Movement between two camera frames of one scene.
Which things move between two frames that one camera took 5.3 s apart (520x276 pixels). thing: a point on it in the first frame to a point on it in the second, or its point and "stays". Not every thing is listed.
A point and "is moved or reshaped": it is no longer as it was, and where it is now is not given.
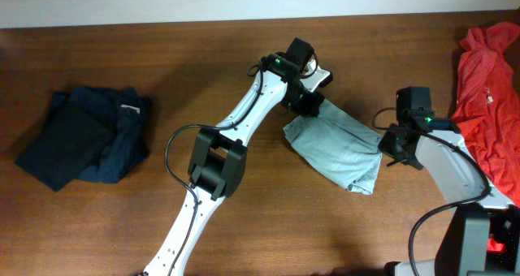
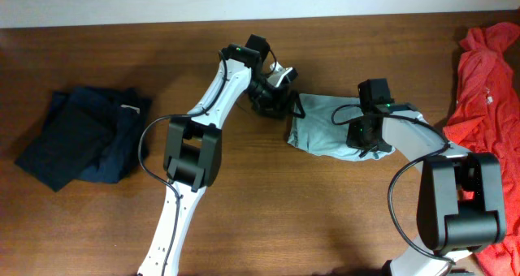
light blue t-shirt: (339, 146) is moved or reshaped
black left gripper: (312, 105) to (279, 104)
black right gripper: (386, 147) to (353, 140)
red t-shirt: (487, 108) stays
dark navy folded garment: (92, 134) stays
